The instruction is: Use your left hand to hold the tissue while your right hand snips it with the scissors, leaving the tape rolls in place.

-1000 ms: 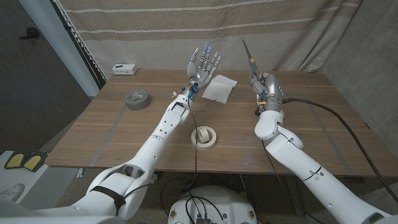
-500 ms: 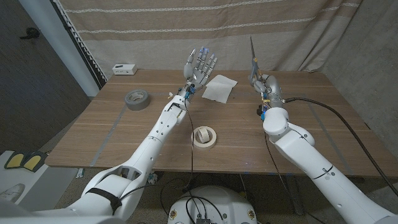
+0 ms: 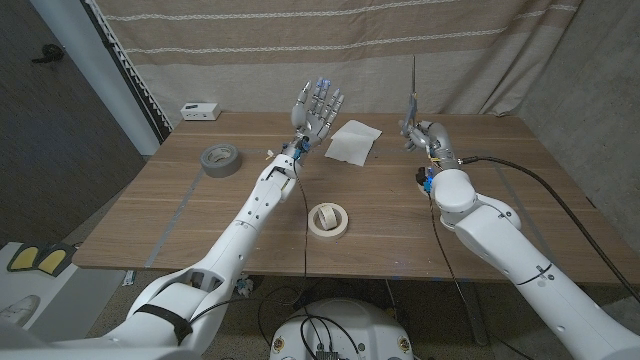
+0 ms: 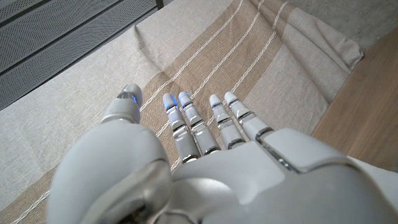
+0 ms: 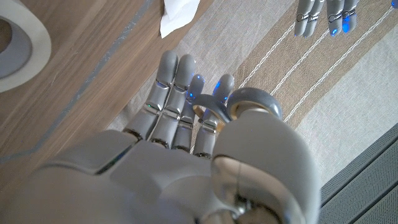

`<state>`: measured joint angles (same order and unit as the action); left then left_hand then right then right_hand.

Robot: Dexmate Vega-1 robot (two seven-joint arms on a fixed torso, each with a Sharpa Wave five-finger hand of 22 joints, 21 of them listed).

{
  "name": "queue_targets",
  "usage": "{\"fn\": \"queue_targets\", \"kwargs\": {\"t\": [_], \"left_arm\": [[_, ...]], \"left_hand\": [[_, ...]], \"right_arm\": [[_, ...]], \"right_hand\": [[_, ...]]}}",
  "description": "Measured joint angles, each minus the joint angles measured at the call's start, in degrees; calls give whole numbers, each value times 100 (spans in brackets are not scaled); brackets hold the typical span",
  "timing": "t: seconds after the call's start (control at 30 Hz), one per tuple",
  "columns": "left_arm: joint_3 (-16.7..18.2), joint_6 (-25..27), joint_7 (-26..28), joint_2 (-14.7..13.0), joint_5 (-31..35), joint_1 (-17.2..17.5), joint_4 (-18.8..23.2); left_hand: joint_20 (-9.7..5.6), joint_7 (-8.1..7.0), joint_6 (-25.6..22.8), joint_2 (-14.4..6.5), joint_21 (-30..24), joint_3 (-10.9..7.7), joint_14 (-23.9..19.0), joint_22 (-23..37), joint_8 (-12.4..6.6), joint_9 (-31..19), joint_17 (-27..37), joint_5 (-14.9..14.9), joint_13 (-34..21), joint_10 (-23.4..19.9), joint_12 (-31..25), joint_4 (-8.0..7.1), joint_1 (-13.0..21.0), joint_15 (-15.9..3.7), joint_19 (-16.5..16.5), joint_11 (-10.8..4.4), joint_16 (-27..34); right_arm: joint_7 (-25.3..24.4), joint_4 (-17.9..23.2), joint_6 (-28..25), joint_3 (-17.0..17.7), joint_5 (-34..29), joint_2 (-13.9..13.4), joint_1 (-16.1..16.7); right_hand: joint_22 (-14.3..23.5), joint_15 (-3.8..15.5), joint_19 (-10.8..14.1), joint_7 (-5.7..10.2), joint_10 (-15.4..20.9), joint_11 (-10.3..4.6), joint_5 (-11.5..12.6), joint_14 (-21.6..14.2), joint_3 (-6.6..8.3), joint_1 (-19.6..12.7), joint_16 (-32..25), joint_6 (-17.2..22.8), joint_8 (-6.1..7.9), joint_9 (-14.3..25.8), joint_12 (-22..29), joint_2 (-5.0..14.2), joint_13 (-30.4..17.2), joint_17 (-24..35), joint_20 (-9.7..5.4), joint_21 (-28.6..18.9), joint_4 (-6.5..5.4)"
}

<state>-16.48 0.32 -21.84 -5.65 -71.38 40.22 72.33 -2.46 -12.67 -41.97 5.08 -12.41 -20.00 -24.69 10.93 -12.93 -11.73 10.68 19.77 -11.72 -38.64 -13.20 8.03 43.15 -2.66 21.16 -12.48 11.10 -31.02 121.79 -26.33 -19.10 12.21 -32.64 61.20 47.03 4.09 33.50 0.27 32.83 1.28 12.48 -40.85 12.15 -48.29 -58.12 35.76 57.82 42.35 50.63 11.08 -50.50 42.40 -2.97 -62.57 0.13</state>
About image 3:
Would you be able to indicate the black white zigzag rail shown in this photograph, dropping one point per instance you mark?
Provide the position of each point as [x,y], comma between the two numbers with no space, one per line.
[131,75]

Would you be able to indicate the white door frame post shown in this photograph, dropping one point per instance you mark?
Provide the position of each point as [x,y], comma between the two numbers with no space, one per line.
[97,65]

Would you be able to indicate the yellow black foot pedal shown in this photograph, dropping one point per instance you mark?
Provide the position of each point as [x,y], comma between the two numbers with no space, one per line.
[59,257]
[25,257]

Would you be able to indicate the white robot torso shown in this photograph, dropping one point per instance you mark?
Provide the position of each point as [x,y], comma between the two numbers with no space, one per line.
[370,325]

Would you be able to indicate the grey table leg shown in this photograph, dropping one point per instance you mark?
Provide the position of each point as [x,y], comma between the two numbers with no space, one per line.
[475,320]

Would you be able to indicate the grey tape strip marking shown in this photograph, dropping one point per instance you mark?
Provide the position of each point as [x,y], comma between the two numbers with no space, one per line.
[505,182]
[175,220]

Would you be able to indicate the beige striped curtain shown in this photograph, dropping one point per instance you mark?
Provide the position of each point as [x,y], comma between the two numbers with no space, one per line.
[325,50]

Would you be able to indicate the white shoe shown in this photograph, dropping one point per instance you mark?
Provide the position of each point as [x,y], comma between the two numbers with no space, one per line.
[20,310]

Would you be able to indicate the white tissue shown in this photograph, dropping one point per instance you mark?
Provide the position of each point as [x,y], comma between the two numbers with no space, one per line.
[352,142]

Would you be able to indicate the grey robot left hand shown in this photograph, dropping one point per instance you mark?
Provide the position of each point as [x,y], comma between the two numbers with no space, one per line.
[312,117]

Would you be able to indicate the small beige masking tape roll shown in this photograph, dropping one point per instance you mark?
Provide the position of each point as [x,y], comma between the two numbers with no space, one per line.
[331,219]

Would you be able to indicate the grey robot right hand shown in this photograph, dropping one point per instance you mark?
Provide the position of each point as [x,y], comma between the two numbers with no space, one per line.
[437,140]

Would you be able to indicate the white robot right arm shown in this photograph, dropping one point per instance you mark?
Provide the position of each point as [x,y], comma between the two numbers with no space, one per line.
[525,265]

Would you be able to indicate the grey duct tape roll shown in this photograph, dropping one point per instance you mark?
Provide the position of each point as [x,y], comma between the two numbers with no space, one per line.
[216,170]

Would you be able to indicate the crumpled blue white wad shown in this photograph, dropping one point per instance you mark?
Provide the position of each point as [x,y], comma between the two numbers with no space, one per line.
[245,286]

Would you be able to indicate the large beige masking tape roll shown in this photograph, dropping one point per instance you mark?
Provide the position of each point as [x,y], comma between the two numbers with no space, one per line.
[327,234]

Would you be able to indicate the white floor platform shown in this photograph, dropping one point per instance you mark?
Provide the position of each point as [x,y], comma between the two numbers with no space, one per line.
[65,295]

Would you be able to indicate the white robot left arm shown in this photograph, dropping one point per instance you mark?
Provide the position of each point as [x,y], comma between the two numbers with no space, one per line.
[235,240]

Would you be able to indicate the white power strip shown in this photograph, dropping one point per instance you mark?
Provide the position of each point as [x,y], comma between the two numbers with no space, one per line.
[200,111]

